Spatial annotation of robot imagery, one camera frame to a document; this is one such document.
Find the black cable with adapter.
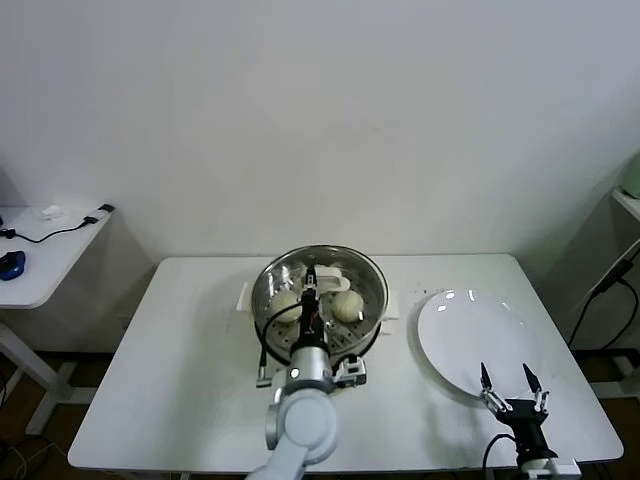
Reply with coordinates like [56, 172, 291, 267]
[0, 202, 117, 245]

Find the white round plate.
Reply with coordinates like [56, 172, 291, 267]
[408, 288, 537, 402]

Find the stainless steel steamer basket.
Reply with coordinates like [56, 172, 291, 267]
[236, 244, 401, 374]

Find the pale green container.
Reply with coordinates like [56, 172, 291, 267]
[619, 152, 640, 199]

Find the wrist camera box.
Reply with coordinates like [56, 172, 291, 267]
[332, 355, 370, 389]
[519, 457, 584, 480]

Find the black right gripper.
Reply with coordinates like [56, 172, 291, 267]
[478, 362, 559, 464]

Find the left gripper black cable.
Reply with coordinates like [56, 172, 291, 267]
[254, 298, 307, 389]

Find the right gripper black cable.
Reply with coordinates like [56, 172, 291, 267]
[482, 432, 521, 480]

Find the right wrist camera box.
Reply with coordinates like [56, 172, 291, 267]
[519, 457, 584, 480]

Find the white shelf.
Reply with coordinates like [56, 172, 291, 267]
[610, 188, 640, 224]

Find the white side table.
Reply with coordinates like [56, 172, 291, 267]
[0, 203, 121, 436]

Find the blue computer mouse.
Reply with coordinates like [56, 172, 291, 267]
[0, 249, 27, 280]

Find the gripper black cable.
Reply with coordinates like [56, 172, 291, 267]
[254, 298, 307, 389]
[482, 432, 521, 480]

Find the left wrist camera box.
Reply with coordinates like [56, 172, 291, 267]
[332, 355, 370, 389]

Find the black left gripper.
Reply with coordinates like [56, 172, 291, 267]
[298, 266, 327, 352]

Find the black power cable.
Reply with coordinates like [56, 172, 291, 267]
[569, 244, 640, 351]

